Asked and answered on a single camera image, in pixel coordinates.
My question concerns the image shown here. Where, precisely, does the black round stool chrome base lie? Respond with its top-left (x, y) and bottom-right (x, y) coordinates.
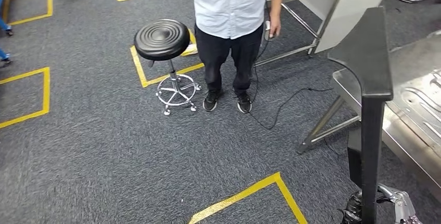
top-left (133, 19), bottom-right (202, 116)

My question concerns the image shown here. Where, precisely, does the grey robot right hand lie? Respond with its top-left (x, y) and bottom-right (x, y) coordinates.
top-left (339, 182), bottom-right (423, 224)

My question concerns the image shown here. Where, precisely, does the long black controller cable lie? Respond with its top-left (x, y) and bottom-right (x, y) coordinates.
top-left (248, 38), bottom-right (335, 131)

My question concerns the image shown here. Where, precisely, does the grey handheld controller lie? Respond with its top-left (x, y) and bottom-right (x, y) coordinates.
top-left (264, 20), bottom-right (278, 41)

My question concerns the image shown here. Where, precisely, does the stamped grey metal panel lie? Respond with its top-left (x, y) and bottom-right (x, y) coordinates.
top-left (393, 67), bottom-right (441, 148)

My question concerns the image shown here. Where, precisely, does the black plastic plate bracket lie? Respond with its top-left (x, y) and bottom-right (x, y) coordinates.
top-left (327, 6), bottom-right (394, 224)

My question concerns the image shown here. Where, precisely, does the person's left hand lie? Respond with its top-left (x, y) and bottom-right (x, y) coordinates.
top-left (268, 12), bottom-right (282, 39)

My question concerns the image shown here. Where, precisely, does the stainless steel workbench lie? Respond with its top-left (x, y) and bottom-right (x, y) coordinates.
top-left (297, 29), bottom-right (441, 203)

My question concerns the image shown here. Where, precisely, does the person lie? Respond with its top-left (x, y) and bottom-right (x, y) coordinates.
top-left (192, 0), bottom-right (288, 114)

